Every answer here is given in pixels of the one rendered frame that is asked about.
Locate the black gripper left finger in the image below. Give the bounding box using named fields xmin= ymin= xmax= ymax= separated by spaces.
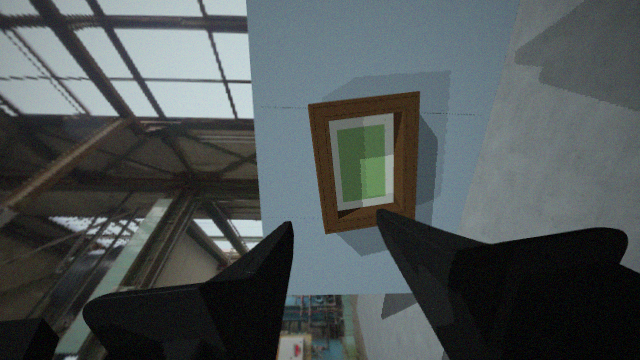
xmin=82 ymin=221 xmax=294 ymax=360

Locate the brown picture frame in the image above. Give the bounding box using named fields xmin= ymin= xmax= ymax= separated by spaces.
xmin=308 ymin=91 xmax=420 ymax=235

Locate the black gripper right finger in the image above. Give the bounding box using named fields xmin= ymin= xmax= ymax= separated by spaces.
xmin=376 ymin=209 xmax=628 ymax=360

